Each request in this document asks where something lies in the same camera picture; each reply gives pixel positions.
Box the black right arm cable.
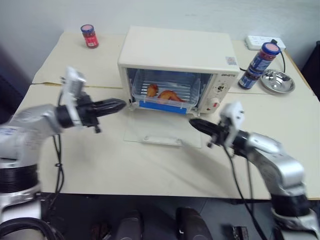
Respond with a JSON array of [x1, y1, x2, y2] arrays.
[[223, 145, 269, 240]]

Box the dark rounded shape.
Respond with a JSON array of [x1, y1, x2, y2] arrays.
[[175, 206, 214, 240], [116, 209, 145, 240]]

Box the clear food container blue clips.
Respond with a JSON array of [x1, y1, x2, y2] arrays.
[[130, 69, 202, 116]]

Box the long orange food piece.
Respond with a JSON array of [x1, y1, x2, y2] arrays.
[[157, 90, 186, 103]]

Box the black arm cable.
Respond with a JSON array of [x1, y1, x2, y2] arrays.
[[223, 145, 269, 240], [50, 134, 65, 194]]

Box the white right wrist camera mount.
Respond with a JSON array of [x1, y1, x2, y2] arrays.
[[219, 100, 245, 149]]

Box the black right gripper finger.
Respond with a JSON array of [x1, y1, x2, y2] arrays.
[[188, 118, 219, 130], [190, 122, 218, 137]]

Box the glass oven door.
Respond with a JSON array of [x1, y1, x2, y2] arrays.
[[123, 112, 203, 149]]

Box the red jar pink lid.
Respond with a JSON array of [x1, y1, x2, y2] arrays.
[[80, 24, 100, 49]]

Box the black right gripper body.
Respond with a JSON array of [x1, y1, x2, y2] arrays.
[[206, 124, 232, 149]]

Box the blue jar pink lid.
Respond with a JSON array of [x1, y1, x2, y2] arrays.
[[249, 42, 281, 74]]

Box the white power strip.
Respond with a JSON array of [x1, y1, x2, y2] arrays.
[[244, 34, 287, 51]]

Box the black power cord with plug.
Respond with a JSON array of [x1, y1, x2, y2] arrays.
[[270, 38, 288, 74]]

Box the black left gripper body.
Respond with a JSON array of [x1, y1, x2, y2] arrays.
[[75, 92, 103, 134]]

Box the blue jar dark lid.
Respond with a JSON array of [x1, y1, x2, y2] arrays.
[[237, 68, 261, 91]]

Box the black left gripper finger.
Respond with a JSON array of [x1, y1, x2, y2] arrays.
[[95, 106, 124, 119], [92, 97, 127, 110]]

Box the small orange food piece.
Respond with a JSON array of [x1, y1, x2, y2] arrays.
[[146, 84, 159, 98]]

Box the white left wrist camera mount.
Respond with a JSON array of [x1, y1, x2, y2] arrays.
[[59, 65, 88, 127]]

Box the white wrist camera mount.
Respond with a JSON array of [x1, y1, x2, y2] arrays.
[[219, 100, 245, 149], [59, 65, 88, 127]]

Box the cream toaster oven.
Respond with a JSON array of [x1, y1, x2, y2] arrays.
[[117, 25, 242, 117]]

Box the round metal dish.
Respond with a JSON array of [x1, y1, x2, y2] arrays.
[[259, 68, 296, 96]]

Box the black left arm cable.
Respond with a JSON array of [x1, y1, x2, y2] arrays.
[[50, 134, 65, 194]]

